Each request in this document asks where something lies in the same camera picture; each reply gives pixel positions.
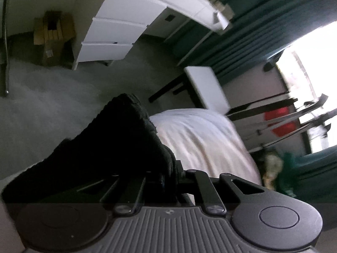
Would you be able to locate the cream clothes pile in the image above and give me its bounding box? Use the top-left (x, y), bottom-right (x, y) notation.
top-left (260, 153), bottom-right (284, 188)

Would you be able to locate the dark metal pole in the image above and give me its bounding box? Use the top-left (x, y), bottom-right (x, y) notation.
top-left (1, 0), bottom-right (12, 97)

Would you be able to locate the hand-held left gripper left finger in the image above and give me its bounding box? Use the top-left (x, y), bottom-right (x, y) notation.
top-left (75, 174), bottom-right (148, 214)

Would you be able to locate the bed with pale duvet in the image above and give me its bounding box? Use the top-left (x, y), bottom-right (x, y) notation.
top-left (0, 58), bottom-right (262, 203)

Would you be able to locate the black garment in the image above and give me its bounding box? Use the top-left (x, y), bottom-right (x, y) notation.
top-left (1, 93), bottom-right (182, 206)

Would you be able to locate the white dressing table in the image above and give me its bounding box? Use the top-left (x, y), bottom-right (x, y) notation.
top-left (72, 0), bottom-right (235, 70)

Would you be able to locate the teal curtain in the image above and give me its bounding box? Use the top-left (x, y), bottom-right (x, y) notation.
top-left (176, 0), bottom-right (337, 85)
top-left (299, 145), bottom-right (337, 190)

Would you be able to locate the cardboard box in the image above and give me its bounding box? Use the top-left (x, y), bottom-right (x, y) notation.
top-left (33, 11), bottom-right (77, 66)

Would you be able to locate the dark framed window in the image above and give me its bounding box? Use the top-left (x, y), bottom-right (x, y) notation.
top-left (276, 20), bottom-right (337, 153)

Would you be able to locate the silver tripod stand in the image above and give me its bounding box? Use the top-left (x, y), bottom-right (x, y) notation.
top-left (226, 93), bottom-right (332, 148)

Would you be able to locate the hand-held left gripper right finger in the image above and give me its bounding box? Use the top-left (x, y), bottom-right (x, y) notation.
top-left (182, 170), bottom-right (266, 214)

